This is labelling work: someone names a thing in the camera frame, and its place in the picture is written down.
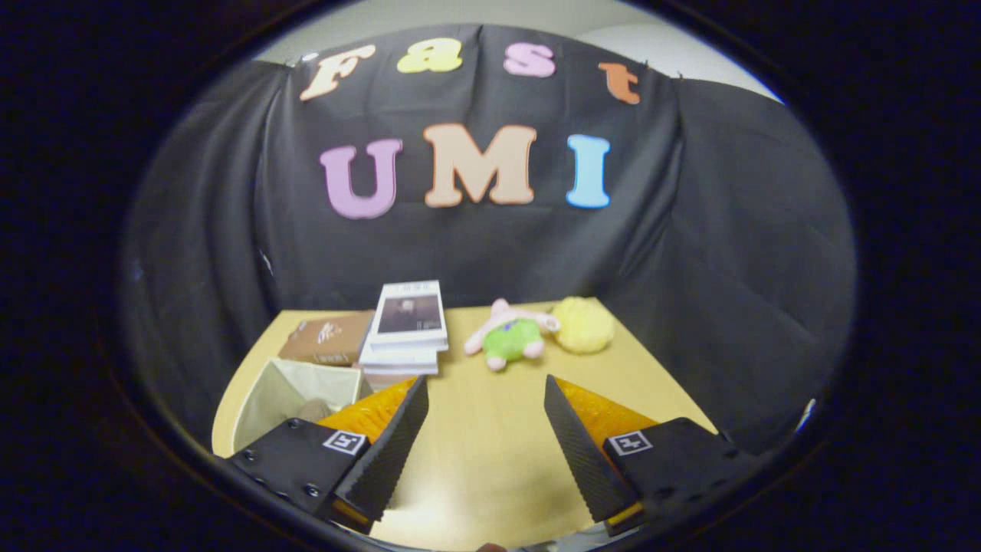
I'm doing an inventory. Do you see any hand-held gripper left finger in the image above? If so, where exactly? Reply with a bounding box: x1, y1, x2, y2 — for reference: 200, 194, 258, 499
222, 374, 430, 536

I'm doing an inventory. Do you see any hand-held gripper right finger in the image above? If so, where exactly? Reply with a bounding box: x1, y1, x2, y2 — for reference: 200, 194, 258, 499
543, 374, 760, 537

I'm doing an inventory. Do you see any brown suede shoe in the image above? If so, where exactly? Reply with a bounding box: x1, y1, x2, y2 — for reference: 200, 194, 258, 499
294, 398, 339, 423

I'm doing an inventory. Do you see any grey fabric storage box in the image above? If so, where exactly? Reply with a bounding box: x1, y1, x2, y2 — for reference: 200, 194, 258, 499
231, 357, 375, 453

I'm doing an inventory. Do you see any plain white book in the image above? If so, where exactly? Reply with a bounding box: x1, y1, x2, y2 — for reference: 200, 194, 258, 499
358, 337, 441, 376

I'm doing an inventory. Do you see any yellow plush toy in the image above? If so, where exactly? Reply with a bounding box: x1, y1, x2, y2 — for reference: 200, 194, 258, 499
552, 296, 616, 355

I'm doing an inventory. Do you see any brown cover book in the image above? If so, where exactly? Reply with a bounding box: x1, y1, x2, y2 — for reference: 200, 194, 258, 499
277, 310, 376, 367

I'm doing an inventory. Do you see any pink and green plush toy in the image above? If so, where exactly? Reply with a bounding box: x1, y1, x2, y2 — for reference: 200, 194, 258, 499
463, 298, 561, 372

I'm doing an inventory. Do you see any white portrait cover book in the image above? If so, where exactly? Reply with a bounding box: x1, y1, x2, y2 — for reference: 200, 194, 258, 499
368, 280, 449, 352

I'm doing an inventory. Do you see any black backdrop cloth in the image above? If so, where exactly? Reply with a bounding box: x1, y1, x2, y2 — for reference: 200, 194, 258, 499
119, 23, 858, 461

